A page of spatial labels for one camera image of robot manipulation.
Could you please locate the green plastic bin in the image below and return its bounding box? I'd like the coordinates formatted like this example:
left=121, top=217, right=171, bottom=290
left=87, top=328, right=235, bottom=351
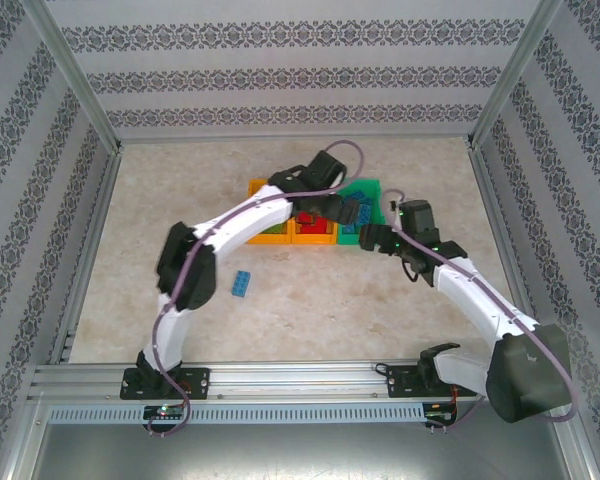
left=335, top=177, right=384, bottom=247

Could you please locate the small circuit board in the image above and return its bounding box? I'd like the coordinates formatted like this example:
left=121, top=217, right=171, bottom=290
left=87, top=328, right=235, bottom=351
left=143, top=404, right=187, bottom=420
left=426, top=401, right=457, bottom=426

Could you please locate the grey metal front shelf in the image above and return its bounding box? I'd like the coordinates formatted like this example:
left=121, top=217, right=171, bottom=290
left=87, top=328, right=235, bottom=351
left=9, top=399, right=599, bottom=480

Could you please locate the thin black wire loop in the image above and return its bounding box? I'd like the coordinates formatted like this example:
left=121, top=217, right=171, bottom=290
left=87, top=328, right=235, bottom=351
left=401, top=253, right=424, bottom=285

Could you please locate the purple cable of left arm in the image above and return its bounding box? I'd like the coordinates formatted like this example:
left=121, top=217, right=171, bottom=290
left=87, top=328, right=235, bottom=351
left=151, top=139, right=366, bottom=437

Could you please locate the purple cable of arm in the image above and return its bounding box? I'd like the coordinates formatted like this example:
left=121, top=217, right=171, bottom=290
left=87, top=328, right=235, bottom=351
left=383, top=189, right=577, bottom=434
left=151, top=139, right=366, bottom=437

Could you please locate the aluminium back rail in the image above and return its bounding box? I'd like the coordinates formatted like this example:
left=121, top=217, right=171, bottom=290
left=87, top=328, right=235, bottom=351
left=118, top=130, right=475, bottom=145

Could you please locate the aluminium side rail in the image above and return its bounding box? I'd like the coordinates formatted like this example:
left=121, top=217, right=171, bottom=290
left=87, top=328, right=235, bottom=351
left=465, top=139, right=554, bottom=364
left=48, top=147, right=126, bottom=366

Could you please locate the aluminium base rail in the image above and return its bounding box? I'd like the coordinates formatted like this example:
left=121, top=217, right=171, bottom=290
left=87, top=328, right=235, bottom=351
left=28, top=360, right=567, bottom=402

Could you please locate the slotted grey cable duct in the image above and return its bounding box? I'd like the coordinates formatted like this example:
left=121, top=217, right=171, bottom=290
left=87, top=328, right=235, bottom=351
left=46, top=402, right=427, bottom=425

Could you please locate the aluminium frame post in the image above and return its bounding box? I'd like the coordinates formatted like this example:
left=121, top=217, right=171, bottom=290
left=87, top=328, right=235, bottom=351
left=465, top=0, right=565, bottom=150
left=19, top=0, right=126, bottom=154

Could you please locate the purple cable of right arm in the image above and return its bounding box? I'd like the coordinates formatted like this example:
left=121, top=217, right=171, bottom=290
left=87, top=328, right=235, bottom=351
left=383, top=189, right=577, bottom=434

